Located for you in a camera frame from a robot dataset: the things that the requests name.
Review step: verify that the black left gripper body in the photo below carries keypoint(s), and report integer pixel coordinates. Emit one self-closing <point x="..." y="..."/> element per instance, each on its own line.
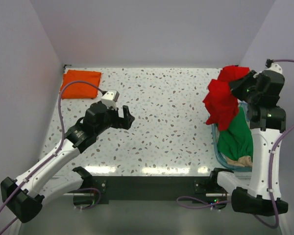
<point x="111" y="120"/>

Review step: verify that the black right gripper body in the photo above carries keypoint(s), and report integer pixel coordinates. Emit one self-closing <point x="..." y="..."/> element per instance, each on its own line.
<point x="244" y="89"/>

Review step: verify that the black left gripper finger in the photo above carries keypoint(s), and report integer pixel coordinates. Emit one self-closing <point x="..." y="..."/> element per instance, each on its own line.
<point x="126" y="122"/>
<point x="126" y="112"/>

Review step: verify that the red t shirt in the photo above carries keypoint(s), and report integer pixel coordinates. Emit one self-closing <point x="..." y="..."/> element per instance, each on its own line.
<point x="220" y="103"/>

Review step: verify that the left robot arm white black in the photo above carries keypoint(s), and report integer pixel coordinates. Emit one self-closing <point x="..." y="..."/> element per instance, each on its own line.
<point x="22" y="195"/>

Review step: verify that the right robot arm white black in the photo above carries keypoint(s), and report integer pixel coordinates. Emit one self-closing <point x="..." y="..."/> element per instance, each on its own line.
<point x="267" y="122"/>

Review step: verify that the folded orange t shirt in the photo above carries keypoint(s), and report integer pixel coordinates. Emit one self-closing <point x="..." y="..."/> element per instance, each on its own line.
<point x="80" y="90"/>

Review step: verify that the green t shirt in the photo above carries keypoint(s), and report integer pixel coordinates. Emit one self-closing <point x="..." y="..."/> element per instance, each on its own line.
<point x="236" y="141"/>

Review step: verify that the beige t shirt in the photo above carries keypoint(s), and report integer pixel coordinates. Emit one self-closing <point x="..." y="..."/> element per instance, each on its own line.
<point x="244" y="161"/>

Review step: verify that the clear blue plastic basket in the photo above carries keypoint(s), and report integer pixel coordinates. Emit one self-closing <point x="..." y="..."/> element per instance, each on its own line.
<point x="221" y="158"/>

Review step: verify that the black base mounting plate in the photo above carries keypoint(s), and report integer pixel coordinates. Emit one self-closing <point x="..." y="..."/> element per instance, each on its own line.
<point x="104" y="189"/>

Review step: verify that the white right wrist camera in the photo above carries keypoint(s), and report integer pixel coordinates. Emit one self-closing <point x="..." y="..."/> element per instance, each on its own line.
<point x="271" y="65"/>

